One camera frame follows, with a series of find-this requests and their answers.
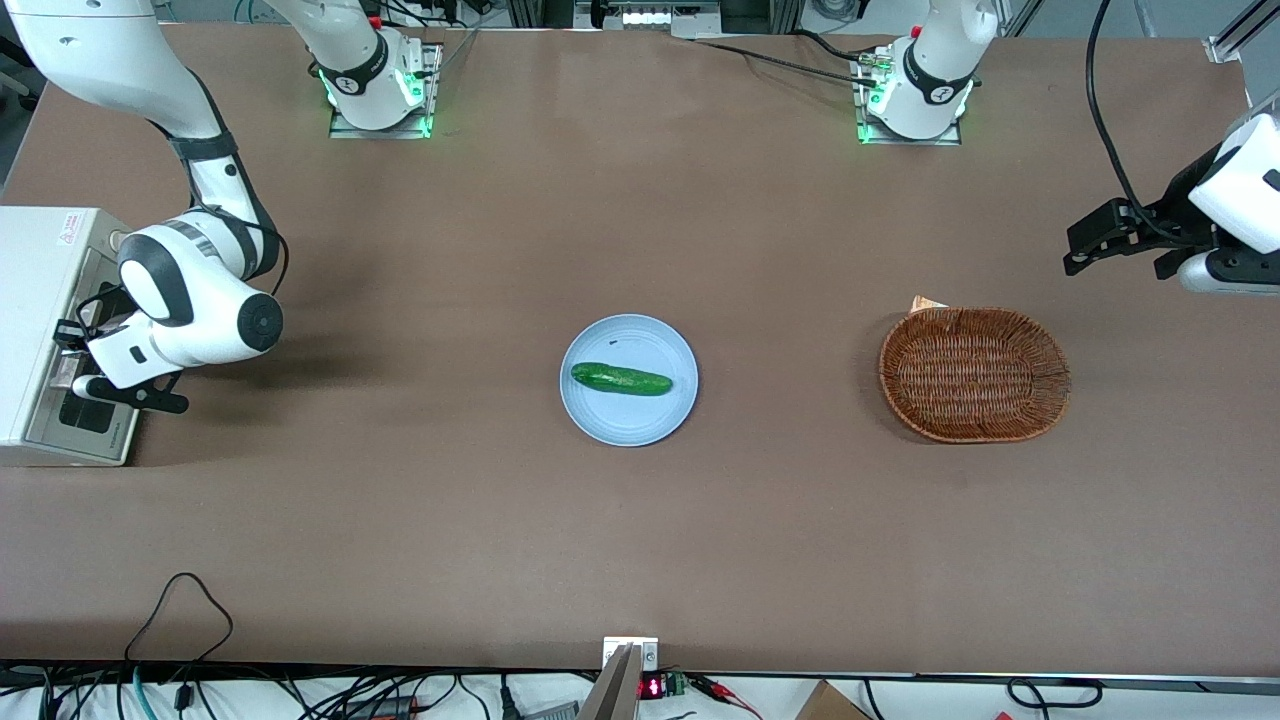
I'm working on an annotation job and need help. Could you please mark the black power adapter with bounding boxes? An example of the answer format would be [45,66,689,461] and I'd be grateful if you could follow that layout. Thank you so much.
[345,694,417,720]

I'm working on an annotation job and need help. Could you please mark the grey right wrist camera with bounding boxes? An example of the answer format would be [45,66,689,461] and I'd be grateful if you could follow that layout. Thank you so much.
[71,374,190,415]

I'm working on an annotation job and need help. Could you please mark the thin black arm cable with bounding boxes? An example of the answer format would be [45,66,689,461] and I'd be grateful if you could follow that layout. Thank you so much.
[215,205,291,298]

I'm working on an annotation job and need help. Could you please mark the silver toaster oven body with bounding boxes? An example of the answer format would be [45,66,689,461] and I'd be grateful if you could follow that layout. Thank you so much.
[0,205,142,468]

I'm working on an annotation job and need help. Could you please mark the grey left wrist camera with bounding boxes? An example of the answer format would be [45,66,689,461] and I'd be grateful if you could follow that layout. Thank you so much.
[1177,249,1280,297]

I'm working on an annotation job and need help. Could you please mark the white mounting bracket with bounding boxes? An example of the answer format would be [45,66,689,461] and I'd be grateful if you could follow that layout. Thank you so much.
[602,637,661,673]

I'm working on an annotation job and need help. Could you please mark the thick black hanging cable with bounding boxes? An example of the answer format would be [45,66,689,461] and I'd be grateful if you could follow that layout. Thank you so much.
[1086,0,1177,247]

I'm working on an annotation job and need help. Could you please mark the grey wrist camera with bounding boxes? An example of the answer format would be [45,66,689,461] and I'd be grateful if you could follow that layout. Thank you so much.
[1177,249,1280,297]
[71,374,190,415]

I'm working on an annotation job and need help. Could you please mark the brown wicker basket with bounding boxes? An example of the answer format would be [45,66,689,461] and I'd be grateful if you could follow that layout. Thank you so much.
[878,306,1072,444]

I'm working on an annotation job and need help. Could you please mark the black oval cable loop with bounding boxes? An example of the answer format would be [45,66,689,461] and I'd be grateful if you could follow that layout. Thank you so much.
[1007,677,1104,710]

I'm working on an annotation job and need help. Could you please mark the silver device with lights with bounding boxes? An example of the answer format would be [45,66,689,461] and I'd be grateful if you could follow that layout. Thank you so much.
[575,0,723,39]

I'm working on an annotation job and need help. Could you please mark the brown cardboard box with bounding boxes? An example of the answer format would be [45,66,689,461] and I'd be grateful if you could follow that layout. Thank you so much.
[795,680,873,720]

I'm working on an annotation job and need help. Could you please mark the black looping cable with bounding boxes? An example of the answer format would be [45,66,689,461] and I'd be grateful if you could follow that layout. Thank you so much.
[124,572,234,663]

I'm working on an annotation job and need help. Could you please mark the grey metal bar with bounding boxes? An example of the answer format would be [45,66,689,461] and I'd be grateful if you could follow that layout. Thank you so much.
[577,645,642,720]

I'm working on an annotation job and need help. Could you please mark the light blue round plate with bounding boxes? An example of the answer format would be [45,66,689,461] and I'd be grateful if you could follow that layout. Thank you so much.
[559,314,700,448]

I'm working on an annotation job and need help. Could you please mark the glass oven door with handle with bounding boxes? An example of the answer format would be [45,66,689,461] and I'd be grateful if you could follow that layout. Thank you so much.
[25,288,142,467]

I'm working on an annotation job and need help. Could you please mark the aluminium frame profile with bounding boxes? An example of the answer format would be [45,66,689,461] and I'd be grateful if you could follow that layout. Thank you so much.
[1205,0,1280,67]

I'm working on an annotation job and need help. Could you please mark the green cucumber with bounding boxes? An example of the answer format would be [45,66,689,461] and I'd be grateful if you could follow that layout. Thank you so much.
[571,362,674,398]

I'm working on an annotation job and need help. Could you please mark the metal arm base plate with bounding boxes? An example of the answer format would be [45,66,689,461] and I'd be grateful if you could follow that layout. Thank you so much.
[853,48,967,147]
[328,42,444,140]

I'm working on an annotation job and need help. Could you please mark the long black table cable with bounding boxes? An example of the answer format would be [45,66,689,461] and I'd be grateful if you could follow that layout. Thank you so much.
[690,38,883,89]

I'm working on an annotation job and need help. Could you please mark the red clip leads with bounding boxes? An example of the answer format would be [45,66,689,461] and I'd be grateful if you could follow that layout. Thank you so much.
[690,675,763,719]

